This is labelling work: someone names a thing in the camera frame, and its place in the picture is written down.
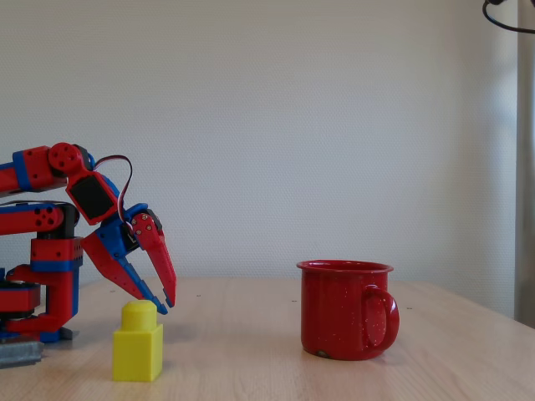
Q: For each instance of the red blue gripper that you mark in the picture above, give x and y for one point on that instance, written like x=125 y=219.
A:
x=116 y=235

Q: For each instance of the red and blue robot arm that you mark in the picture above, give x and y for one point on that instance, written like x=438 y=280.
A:
x=54 y=255

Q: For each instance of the grey metal table clamp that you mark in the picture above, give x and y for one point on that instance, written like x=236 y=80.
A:
x=18 y=354

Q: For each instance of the red enamel mug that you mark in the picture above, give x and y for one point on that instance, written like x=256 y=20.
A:
x=334 y=313

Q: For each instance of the yellow toy brick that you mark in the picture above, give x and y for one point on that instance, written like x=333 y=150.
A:
x=138 y=355

